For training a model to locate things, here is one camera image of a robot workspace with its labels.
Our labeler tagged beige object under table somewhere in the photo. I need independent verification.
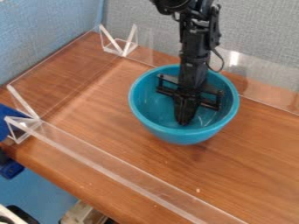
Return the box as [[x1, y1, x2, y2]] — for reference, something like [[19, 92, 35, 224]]
[[59, 200, 108, 224]]

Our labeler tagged blue plastic bowl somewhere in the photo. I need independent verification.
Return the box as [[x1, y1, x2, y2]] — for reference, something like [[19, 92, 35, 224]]
[[128, 64, 240, 145]]

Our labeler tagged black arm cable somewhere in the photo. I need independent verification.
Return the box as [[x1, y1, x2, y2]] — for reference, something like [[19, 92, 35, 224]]
[[206, 47, 227, 74]]

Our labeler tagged clear acrylic front barrier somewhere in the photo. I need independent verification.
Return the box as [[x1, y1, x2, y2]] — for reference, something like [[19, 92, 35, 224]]
[[4, 116, 247, 224]]

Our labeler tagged clear acrylic left barrier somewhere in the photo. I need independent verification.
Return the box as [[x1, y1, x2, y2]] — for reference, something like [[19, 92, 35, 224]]
[[7, 24, 136, 118]]

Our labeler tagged clear acrylic barrier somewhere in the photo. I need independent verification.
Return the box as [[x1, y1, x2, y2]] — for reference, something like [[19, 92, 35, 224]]
[[7, 24, 136, 118], [95, 24, 299, 116], [4, 116, 247, 224]]

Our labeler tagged white black object below table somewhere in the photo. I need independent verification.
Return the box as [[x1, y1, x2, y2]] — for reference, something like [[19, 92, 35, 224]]
[[0, 204, 40, 224]]

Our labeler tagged clear acrylic back barrier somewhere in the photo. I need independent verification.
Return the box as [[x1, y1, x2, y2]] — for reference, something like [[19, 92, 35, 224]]
[[95, 24, 299, 116]]

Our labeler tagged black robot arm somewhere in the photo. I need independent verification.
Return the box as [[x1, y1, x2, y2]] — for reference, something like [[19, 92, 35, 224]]
[[150, 0, 224, 125]]

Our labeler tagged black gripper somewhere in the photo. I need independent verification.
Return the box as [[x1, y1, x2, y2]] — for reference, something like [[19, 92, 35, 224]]
[[156, 64, 223, 125]]

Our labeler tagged blue table clamp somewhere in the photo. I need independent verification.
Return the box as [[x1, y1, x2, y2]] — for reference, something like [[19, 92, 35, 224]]
[[0, 103, 28, 179]]

